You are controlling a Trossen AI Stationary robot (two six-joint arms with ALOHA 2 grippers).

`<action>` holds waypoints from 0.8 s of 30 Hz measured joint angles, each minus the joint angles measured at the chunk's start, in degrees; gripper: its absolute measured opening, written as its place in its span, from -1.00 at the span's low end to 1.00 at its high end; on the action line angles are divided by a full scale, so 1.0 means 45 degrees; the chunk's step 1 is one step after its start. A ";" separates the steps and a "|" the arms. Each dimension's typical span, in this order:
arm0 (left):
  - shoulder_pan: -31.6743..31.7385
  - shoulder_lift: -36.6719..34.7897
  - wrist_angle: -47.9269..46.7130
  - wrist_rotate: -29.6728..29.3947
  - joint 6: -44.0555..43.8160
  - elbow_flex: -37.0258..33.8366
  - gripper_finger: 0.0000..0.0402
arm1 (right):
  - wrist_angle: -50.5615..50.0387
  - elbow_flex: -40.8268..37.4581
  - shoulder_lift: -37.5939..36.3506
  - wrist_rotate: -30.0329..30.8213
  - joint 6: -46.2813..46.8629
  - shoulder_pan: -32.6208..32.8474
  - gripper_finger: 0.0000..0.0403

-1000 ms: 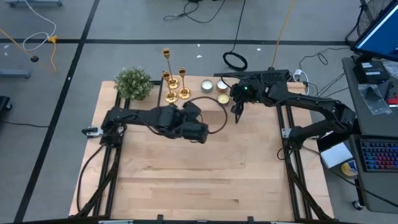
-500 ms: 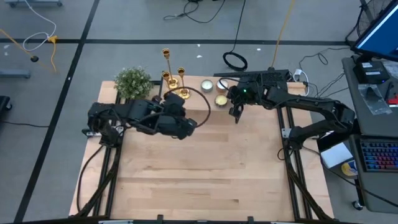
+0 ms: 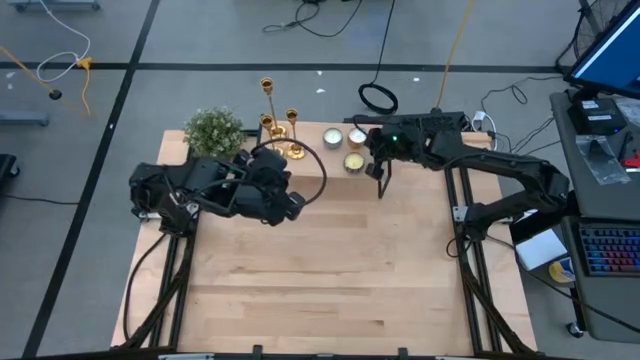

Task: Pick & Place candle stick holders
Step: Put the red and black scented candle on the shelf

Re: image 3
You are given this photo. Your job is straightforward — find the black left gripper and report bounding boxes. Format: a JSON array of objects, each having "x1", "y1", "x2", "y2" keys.
[{"x1": 232, "y1": 147, "x2": 292, "y2": 226}]

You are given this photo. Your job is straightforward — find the orange patterned candle tin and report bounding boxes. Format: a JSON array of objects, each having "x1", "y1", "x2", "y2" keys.
[{"x1": 346, "y1": 126, "x2": 369, "y2": 149}]

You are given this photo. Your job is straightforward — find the purple patterned candle tin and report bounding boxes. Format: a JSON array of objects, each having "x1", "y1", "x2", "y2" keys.
[{"x1": 343, "y1": 151, "x2": 366, "y2": 175}]

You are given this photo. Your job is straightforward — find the short gold candlestick holder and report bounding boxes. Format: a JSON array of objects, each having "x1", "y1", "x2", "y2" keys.
[{"x1": 285, "y1": 108, "x2": 307, "y2": 161}]

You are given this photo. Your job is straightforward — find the medium gold candlestick holder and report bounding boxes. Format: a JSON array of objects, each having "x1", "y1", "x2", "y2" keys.
[{"x1": 259, "y1": 113, "x2": 284, "y2": 156}]

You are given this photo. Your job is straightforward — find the silver candle tin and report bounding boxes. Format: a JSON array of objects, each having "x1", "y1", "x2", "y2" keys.
[{"x1": 322, "y1": 127, "x2": 344, "y2": 150}]

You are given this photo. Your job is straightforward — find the tall gold candlestick holder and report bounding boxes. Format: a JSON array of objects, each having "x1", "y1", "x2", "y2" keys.
[{"x1": 260, "y1": 77, "x2": 289, "y2": 142}]

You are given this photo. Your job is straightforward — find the black perforated metal plate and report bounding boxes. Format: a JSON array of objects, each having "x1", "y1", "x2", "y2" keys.
[{"x1": 343, "y1": 110, "x2": 467, "y2": 134}]

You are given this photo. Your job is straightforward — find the raised wooden shelf black legs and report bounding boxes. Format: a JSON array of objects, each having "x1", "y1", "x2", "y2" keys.
[{"x1": 254, "y1": 121, "x2": 392, "y2": 200}]

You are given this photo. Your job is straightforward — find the small artificial potted plant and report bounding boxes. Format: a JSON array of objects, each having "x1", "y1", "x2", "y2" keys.
[{"x1": 183, "y1": 105, "x2": 247, "y2": 160}]

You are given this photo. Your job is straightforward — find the white power adapter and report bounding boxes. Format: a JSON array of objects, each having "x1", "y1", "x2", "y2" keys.
[{"x1": 471, "y1": 110, "x2": 496, "y2": 132}]

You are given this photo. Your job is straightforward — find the white box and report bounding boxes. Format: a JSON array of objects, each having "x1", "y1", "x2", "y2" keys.
[{"x1": 514, "y1": 227, "x2": 570, "y2": 272}]

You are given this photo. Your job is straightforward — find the small black computer box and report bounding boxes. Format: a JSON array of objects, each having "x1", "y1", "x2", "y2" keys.
[{"x1": 568, "y1": 97, "x2": 629, "y2": 136}]

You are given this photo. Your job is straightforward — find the clear plastic bag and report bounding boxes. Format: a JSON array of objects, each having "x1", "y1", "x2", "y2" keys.
[{"x1": 575, "y1": 133, "x2": 632, "y2": 187}]

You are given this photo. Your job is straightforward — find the yellow and blue object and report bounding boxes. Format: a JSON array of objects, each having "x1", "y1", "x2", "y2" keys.
[{"x1": 548, "y1": 256, "x2": 577, "y2": 285}]

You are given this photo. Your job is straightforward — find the grey desk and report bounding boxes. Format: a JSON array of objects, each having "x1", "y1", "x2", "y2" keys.
[{"x1": 549, "y1": 91, "x2": 640, "y2": 222}]

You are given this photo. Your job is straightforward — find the computer monitor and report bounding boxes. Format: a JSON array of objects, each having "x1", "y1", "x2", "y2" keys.
[{"x1": 564, "y1": 0, "x2": 640, "y2": 101}]

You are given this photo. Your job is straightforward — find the backlit rainbow keyboard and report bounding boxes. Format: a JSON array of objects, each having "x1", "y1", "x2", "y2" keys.
[{"x1": 578, "y1": 223, "x2": 640, "y2": 279}]

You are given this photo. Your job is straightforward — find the grey desk foot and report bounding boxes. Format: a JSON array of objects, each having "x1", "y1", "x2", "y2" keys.
[{"x1": 0, "y1": 112, "x2": 51, "y2": 127}]

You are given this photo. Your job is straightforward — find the black caster base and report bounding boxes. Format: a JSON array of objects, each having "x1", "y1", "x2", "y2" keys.
[{"x1": 0, "y1": 153, "x2": 21, "y2": 180}]

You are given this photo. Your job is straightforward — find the grey rolling cart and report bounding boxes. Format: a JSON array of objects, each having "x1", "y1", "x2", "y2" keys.
[{"x1": 559, "y1": 215, "x2": 640, "y2": 345}]

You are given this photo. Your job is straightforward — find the grey desk leg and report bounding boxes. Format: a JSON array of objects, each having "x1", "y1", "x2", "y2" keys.
[{"x1": 7, "y1": 0, "x2": 101, "y2": 12}]

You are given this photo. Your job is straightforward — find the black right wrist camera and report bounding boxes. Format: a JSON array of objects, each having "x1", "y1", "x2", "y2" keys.
[{"x1": 364, "y1": 160, "x2": 387, "y2": 182}]

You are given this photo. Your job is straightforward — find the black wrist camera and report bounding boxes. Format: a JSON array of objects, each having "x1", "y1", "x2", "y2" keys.
[
  {"x1": 364, "y1": 160, "x2": 387, "y2": 182},
  {"x1": 284, "y1": 201, "x2": 307, "y2": 224}
]

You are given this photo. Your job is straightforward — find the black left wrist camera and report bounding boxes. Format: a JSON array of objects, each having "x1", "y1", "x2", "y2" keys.
[{"x1": 284, "y1": 201, "x2": 307, "y2": 224}]

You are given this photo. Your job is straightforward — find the coiled black floor cable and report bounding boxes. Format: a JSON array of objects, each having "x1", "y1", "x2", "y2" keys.
[{"x1": 358, "y1": 0, "x2": 400, "y2": 115}]

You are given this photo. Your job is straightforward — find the black left wrist camera cable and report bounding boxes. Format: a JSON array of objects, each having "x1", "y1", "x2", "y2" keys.
[{"x1": 249, "y1": 137, "x2": 329, "y2": 207}]

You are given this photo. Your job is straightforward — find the long yellow floor cable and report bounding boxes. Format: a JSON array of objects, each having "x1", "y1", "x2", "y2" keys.
[{"x1": 437, "y1": 0, "x2": 475, "y2": 112}]

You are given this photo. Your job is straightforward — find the black power cables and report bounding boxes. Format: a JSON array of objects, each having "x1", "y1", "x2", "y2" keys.
[{"x1": 479, "y1": 74, "x2": 569, "y2": 169}]

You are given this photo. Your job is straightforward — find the looped black floor cable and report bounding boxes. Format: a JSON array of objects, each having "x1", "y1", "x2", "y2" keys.
[{"x1": 262, "y1": 0, "x2": 396, "y2": 39}]

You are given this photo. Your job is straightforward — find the black aluminium table frame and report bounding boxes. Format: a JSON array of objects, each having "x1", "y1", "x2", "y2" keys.
[{"x1": 119, "y1": 128, "x2": 540, "y2": 360}]

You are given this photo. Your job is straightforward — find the black arm base cable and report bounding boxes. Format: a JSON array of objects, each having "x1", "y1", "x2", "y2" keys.
[{"x1": 122, "y1": 232, "x2": 169, "y2": 344}]

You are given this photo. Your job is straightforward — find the silver frame strip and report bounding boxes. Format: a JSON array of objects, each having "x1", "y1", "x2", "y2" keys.
[{"x1": 157, "y1": 352, "x2": 216, "y2": 360}]

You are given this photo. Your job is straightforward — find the long black cable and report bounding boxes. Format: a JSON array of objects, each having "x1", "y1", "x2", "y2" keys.
[{"x1": 487, "y1": 233, "x2": 640, "y2": 335}]

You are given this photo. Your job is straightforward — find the yellow extension cable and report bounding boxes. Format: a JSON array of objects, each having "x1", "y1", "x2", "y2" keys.
[{"x1": 74, "y1": 56, "x2": 95, "y2": 117}]

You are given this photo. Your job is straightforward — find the wire floor fan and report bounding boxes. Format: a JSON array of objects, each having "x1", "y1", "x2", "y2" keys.
[{"x1": 556, "y1": 0, "x2": 632, "y2": 76}]

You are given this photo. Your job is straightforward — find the yellow cord with black end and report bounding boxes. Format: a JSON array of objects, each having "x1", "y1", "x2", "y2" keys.
[{"x1": 0, "y1": 43, "x2": 64, "y2": 101}]

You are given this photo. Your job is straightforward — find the thin black floor cable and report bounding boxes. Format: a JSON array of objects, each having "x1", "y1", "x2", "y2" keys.
[{"x1": 0, "y1": 193, "x2": 66, "y2": 206}]

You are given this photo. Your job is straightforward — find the white floor cable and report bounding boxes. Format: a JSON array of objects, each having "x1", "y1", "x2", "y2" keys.
[{"x1": 36, "y1": 0, "x2": 92, "y2": 84}]

